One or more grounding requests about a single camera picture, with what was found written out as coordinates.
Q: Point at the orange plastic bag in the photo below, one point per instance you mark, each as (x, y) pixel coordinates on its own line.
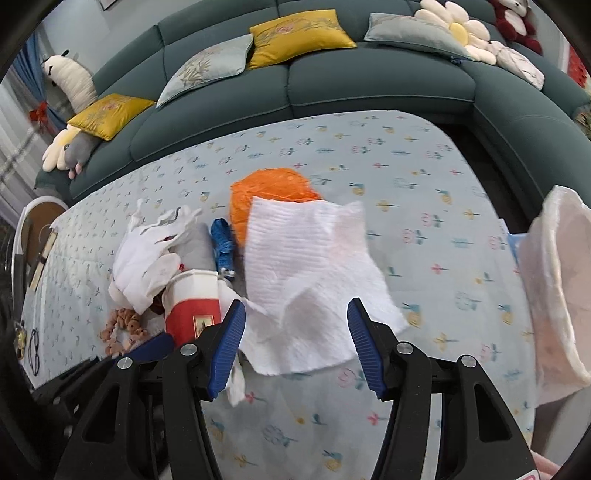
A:
(272, 189)

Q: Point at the round side table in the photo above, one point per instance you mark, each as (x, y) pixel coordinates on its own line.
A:
(41, 217)

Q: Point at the white quilted cushion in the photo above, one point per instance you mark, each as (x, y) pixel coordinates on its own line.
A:
(517, 64)

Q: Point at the grey-green embroidered cushion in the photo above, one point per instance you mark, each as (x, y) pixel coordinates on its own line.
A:
(415, 34)
(207, 69)

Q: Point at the white flower-shaped cushion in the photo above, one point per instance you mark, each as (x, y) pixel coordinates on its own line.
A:
(457, 27)

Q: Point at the wooden stick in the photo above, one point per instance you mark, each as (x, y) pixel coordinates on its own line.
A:
(44, 258)

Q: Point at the yellow embroidered cushion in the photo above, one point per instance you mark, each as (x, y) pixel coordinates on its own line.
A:
(300, 37)
(108, 115)

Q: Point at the black eyeglasses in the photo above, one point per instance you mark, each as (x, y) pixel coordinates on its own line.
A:
(29, 344)

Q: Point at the floral printed tablecloth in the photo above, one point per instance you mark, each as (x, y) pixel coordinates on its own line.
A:
(415, 194)

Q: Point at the red curtain tassel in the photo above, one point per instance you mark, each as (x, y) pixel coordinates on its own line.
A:
(39, 113)

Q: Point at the white panda plush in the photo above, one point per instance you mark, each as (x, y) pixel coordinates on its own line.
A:
(69, 78)

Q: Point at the red and white paper cup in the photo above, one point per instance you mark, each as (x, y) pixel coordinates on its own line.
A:
(191, 309)

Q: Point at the white paper towel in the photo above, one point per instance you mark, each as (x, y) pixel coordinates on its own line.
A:
(304, 277)

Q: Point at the teal fabric sofa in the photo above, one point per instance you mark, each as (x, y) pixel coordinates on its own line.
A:
(369, 87)

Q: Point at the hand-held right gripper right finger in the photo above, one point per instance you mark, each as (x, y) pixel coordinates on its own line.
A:
(364, 350)

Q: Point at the red plush bear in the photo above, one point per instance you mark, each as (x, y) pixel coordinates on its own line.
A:
(512, 23)

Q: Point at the blue wrapper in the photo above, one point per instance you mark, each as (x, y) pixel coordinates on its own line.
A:
(221, 249)

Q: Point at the brown scrunchie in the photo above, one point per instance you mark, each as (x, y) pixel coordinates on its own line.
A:
(121, 323)

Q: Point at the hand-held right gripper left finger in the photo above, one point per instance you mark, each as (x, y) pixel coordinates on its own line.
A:
(228, 341)

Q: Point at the grey plush toy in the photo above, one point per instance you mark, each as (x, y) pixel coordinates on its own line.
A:
(78, 152)

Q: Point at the blue curtain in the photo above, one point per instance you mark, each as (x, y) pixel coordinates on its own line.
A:
(27, 69)

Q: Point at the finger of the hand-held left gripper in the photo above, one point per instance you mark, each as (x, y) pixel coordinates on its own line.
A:
(154, 346)

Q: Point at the waste bin with white liner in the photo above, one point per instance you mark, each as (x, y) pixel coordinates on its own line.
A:
(554, 286)

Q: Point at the cream flower-shaped plush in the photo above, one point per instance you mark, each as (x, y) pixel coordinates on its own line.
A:
(53, 152)

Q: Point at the red wall decoration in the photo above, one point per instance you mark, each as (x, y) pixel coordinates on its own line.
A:
(579, 69)

